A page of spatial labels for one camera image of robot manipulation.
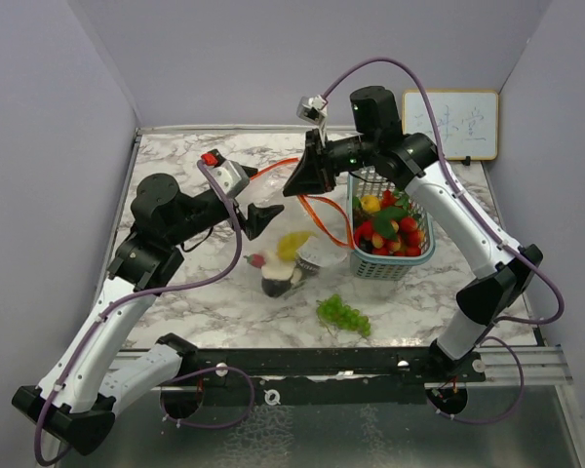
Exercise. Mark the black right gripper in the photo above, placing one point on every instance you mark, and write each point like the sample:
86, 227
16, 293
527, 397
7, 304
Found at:
315, 174

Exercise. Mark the red strawberry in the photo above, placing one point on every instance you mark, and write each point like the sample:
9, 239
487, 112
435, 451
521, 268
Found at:
256, 260

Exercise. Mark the white garlic bulb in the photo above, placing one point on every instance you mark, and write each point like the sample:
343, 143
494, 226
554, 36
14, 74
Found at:
276, 269

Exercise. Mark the dark purple mangosteen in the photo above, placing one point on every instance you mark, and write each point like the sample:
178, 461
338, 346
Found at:
275, 288

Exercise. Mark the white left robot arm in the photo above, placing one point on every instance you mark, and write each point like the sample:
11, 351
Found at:
75, 402

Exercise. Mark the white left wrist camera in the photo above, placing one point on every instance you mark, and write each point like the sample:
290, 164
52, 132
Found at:
232, 177

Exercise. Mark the yellow pepper toy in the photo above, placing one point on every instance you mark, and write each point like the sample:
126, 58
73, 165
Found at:
370, 204

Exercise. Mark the yellow starfruit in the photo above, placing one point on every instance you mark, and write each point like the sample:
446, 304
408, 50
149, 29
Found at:
290, 243

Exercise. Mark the green grape bunch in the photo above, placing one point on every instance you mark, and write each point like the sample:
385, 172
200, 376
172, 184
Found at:
334, 311

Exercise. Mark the light blue plastic basket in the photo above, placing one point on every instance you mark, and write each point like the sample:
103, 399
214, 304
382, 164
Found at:
373, 267

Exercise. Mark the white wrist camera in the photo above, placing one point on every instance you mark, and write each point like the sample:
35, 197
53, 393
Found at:
232, 177
314, 110

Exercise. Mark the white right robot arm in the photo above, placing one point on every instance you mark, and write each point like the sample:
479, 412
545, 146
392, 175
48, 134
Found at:
412, 163

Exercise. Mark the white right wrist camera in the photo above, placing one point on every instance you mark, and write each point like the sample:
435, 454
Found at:
314, 110

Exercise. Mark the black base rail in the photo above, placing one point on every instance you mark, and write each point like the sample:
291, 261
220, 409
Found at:
325, 376

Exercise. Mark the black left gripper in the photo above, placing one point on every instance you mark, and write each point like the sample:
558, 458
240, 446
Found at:
257, 217

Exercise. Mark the small whiteboard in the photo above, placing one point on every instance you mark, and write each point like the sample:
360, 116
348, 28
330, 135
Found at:
467, 121

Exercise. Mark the clear orange-zip bag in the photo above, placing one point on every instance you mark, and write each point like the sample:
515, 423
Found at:
321, 256

